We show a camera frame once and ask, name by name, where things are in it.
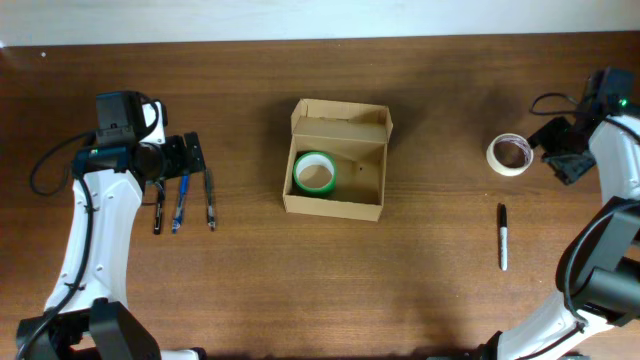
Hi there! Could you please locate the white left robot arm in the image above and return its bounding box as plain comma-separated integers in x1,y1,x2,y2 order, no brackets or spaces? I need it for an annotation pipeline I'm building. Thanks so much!
16,131,207,359

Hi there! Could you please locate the black white marker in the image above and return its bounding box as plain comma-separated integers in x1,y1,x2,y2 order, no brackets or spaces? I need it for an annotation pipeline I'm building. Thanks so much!
498,204,508,271

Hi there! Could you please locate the black pen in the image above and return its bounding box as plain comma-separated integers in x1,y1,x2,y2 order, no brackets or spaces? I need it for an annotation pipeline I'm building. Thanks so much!
153,180,166,235

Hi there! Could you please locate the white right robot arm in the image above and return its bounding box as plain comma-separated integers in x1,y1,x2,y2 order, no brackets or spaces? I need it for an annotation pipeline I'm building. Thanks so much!
471,100,639,359

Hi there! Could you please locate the blue pen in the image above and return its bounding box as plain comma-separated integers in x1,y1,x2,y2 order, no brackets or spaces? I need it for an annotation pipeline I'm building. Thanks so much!
171,175,190,234

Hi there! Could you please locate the grey clear pen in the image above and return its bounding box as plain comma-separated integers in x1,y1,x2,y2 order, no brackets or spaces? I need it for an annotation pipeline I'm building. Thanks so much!
204,168,216,231

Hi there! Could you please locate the open cardboard box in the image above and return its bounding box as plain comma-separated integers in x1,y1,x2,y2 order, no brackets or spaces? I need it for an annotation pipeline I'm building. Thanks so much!
282,99,393,222

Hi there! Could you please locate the green tape roll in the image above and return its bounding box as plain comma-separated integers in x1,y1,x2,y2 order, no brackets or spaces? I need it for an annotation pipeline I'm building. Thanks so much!
292,151,337,197

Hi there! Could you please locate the beige masking tape roll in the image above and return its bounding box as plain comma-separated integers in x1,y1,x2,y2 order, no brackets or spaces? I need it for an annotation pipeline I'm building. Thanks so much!
486,133,534,177

